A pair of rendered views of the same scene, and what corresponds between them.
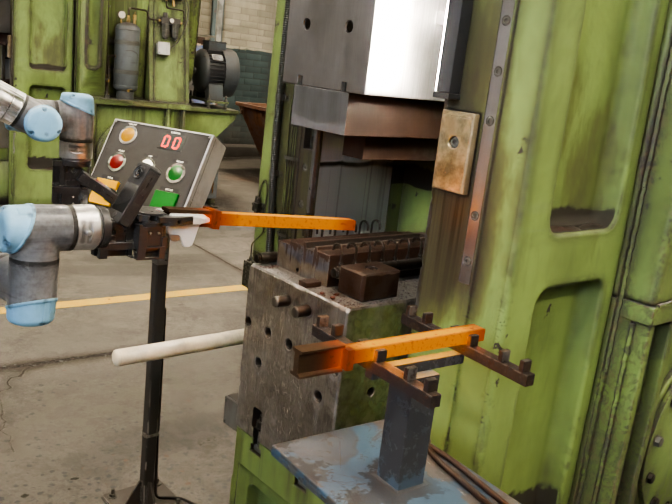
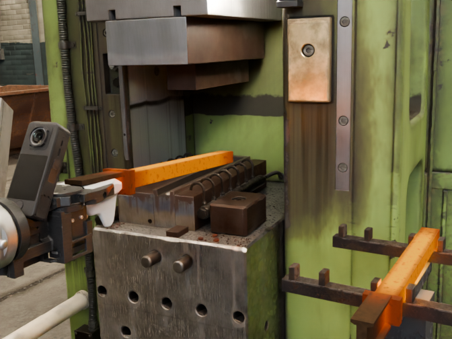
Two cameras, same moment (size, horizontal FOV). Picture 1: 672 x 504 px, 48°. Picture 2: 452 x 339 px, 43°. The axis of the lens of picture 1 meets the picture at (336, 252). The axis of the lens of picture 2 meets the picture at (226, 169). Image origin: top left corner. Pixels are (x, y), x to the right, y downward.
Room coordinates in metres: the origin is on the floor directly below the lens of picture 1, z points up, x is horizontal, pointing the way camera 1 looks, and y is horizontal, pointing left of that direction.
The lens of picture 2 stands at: (0.59, 0.39, 1.30)
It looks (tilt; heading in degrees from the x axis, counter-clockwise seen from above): 12 degrees down; 338
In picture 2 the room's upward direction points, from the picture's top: 2 degrees counter-clockwise
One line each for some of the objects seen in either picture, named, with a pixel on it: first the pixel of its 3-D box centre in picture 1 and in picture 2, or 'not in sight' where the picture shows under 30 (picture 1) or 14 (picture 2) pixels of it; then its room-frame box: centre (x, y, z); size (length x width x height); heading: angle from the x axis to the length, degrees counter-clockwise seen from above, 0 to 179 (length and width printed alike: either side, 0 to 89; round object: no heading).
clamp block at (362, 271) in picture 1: (369, 281); (239, 212); (1.69, -0.08, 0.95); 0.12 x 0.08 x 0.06; 132
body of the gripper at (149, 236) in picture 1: (128, 231); (38, 224); (1.26, 0.36, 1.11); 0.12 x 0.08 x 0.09; 132
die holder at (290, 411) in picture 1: (370, 354); (223, 285); (1.89, -0.12, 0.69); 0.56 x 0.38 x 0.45; 132
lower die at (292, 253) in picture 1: (365, 252); (199, 186); (1.92, -0.08, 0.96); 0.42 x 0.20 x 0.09; 132
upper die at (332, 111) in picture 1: (383, 113); (193, 41); (1.92, -0.08, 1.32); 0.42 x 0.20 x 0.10; 132
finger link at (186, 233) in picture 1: (189, 230); (106, 204); (1.32, 0.27, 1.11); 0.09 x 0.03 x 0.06; 129
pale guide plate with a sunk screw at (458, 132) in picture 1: (455, 151); (309, 60); (1.64, -0.23, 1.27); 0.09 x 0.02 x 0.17; 42
